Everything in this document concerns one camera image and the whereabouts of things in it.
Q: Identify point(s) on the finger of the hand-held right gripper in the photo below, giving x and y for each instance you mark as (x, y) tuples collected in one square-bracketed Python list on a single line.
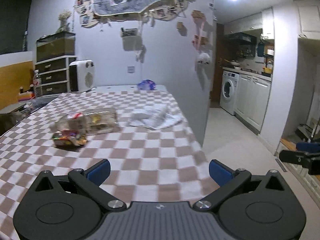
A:
[(293, 157), (308, 146)]

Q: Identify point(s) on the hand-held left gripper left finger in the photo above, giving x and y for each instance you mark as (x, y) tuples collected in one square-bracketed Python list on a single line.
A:
[(98, 173)]

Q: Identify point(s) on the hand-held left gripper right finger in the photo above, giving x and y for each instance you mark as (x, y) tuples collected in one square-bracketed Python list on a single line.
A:
[(220, 172)]

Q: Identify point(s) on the snack wrapper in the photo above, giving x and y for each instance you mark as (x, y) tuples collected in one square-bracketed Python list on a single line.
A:
[(67, 140)]

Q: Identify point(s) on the clear plastic bottle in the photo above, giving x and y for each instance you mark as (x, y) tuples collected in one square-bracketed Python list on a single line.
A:
[(100, 120)]

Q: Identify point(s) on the white tissue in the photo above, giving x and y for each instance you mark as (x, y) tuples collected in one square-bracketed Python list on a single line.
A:
[(155, 116)]

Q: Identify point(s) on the white low drawer unit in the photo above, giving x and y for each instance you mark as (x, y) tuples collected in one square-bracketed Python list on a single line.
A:
[(307, 180)]

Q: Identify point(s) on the white lower kitchen cabinets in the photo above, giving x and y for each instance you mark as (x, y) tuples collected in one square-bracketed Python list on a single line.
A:
[(252, 102)]

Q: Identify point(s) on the white kitchen cabinets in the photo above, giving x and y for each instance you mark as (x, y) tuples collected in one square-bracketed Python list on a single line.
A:
[(268, 23), (252, 102)]

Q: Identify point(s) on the white washing machine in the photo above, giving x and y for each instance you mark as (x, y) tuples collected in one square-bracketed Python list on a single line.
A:
[(228, 92)]

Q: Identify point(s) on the white fan heater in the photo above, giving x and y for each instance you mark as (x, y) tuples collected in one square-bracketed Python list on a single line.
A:
[(83, 76)]

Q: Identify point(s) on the purple plastic bag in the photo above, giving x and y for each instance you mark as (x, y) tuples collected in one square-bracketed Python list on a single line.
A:
[(147, 85)]

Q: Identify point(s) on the white drawer cabinet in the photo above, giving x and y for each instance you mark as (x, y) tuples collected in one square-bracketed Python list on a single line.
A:
[(53, 76)]

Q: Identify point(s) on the grey flat box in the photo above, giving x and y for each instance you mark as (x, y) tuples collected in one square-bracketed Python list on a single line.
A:
[(13, 108)]

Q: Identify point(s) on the brown wooden door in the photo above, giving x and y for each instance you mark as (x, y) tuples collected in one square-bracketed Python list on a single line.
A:
[(218, 65)]

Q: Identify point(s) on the upright water bottle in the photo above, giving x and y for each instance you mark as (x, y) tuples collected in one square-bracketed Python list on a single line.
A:
[(38, 85)]

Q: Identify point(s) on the teal hanging bag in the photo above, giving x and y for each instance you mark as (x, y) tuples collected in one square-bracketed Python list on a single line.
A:
[(260, 49)]

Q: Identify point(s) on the white plush toy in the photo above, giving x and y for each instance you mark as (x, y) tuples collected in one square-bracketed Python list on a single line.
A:
[(203, 58)]

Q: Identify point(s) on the black kitchen shelf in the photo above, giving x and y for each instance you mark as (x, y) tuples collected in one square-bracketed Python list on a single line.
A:
[(241, 43)]

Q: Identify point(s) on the white upper kitchen cabinets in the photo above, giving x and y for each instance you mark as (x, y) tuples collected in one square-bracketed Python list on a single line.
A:
[(268, 23)]

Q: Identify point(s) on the glass fish tank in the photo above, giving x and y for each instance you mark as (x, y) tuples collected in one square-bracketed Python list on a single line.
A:
[(55, 47)]

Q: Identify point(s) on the dried flowers in vase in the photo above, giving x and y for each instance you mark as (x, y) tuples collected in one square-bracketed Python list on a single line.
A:
[(64, 21)]

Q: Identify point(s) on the white wall socket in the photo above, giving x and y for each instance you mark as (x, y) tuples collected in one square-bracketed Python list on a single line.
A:
[(131, 69)]

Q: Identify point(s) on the wall pocket organizer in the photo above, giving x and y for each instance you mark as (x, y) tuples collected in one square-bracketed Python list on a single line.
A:
[(131, 38)]

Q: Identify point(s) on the wall photo collage board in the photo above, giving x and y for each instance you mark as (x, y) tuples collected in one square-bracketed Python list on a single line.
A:
[(130, 0)]

